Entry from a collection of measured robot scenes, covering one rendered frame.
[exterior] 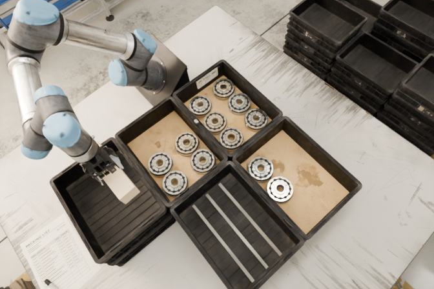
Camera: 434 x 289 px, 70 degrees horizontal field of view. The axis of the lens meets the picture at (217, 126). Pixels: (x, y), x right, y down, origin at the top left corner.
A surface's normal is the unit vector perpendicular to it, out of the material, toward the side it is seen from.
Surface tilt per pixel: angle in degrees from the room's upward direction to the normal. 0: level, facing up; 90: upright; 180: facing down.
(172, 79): 43
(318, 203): 0
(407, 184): 0
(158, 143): 0
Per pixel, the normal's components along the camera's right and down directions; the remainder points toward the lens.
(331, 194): -0.07, -0.46
